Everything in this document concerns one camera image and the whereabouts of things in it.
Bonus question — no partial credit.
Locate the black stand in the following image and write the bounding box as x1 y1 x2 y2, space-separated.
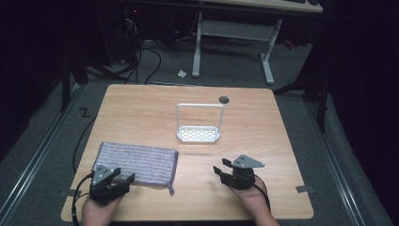
58 37 90 113
272 62 330 134

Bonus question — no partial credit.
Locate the grey striped cloth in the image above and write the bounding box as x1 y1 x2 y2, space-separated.
92 141 180 196

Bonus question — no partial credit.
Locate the black floor cable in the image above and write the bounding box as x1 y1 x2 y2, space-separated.
72 114 99 174

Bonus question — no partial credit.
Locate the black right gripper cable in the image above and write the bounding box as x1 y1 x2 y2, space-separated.
253 173 272 212

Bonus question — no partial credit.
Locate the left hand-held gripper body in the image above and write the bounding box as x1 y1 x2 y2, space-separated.
88 162 131 207

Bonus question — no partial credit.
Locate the white rack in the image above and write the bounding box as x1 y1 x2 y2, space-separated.
175 102 226 144

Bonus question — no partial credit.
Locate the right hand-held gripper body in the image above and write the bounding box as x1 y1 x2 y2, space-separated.
220 153 266 191

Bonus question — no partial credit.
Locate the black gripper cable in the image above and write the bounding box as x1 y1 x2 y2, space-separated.
71 171 95 226
253 173 272 212

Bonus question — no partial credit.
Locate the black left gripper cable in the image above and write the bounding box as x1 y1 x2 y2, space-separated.
71 171 95 226

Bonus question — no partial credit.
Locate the metal floor rail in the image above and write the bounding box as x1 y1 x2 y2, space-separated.
305 100 368 226
0 83 83 218

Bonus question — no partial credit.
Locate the black floor cables bundle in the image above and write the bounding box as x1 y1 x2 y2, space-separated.
88 18 163 86

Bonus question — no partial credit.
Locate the person's left hand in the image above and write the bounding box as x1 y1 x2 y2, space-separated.
82 195 124 221

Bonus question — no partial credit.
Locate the white-legged wooden desk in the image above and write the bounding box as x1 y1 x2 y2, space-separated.
190 0 325 86

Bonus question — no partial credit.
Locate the person's right hand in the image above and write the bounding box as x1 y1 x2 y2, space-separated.
228 186 271 218

